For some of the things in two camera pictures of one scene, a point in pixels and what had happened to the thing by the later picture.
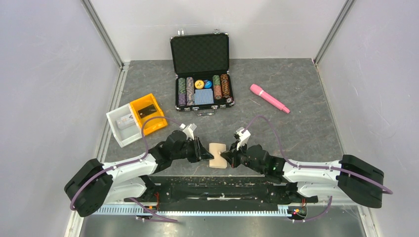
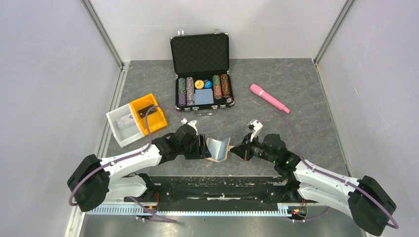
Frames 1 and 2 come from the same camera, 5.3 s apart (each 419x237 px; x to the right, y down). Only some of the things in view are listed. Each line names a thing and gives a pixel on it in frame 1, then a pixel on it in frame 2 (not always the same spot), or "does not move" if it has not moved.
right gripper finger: (228, 154) → (239, 149)
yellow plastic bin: (147, 107) does not move
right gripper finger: (229, 160) → (239, 153)
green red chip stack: (217, 88) does not move
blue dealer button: (208, 84) does not move
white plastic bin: (124, 125) does not move
